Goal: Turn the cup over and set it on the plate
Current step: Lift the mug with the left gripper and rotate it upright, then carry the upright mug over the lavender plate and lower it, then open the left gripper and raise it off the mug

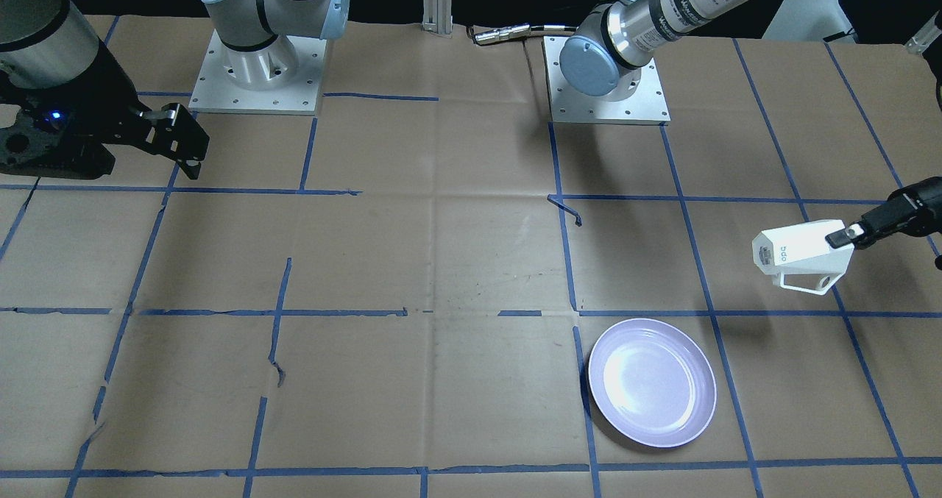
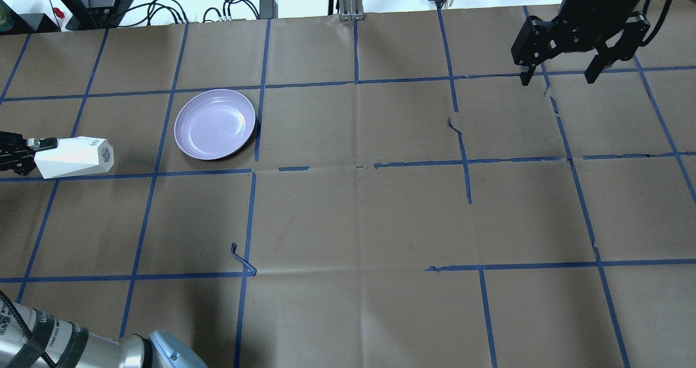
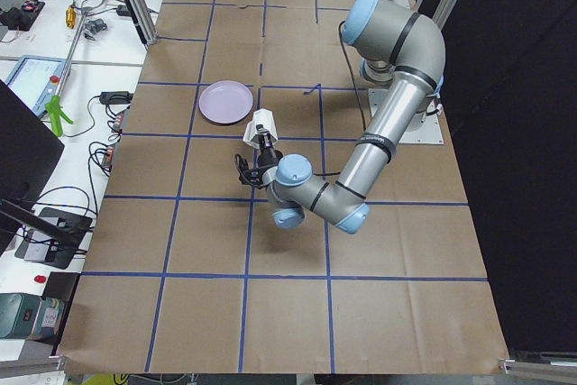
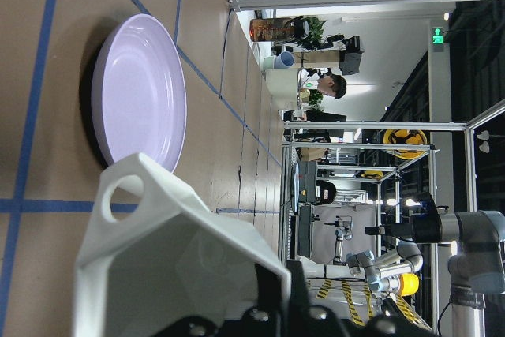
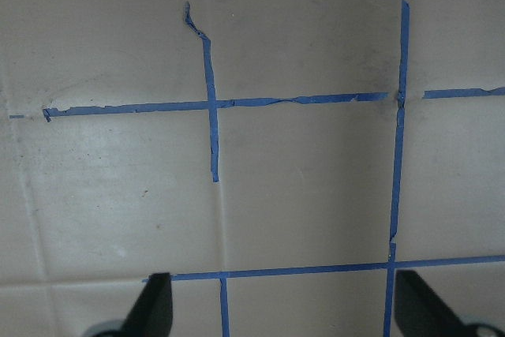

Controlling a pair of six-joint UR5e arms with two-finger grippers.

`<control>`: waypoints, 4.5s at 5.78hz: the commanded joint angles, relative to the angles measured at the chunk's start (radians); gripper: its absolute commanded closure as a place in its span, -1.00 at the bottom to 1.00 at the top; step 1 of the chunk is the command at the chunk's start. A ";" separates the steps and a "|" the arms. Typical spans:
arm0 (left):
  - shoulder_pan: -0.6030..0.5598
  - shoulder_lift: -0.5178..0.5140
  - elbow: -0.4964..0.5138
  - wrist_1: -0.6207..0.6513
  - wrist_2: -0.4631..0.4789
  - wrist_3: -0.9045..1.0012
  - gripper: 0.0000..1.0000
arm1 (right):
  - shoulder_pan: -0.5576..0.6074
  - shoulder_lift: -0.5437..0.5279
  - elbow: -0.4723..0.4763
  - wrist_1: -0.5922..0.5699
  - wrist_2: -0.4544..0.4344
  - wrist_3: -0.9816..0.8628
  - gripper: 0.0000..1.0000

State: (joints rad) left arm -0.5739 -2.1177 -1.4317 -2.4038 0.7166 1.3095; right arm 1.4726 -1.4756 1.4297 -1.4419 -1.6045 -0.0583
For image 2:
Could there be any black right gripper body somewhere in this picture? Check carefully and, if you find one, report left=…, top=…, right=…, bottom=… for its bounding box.
left=511, top=0, right=650, bottom=67

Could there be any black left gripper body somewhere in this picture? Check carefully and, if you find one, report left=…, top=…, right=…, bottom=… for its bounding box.
left=1, top=131, right=36, bottom=175

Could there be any white faceted cup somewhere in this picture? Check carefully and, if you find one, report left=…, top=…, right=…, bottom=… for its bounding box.
left=33, top=136, right=115, bottom=179

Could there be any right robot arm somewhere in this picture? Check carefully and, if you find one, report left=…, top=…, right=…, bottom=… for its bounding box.
left=511, top=0, right=693, bottom=86

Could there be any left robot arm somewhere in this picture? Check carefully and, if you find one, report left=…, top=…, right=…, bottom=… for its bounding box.
left=1, top=131, right=206, bottom=367

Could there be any lavender plate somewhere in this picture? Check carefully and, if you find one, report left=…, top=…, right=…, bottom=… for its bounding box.
left=172, top=90, right=258, bottom=161

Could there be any black box at edge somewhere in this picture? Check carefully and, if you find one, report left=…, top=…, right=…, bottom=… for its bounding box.
left=1, top=13, right=61, bottom=36

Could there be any black stand pole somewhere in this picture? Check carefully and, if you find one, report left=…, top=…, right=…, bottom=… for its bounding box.
left=60, top=0, right=100, bottom=31

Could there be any grey power adapter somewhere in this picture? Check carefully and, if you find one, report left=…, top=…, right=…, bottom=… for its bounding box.
left=258, top=0, right=278, bottom=20

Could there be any black device with cables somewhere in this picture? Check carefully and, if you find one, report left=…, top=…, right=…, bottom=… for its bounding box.
left=79, top=0, right=189, bottom=29

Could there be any black cable bundle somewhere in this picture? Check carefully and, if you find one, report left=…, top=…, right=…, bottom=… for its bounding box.
left=202, top=0, right=272, bottom=23

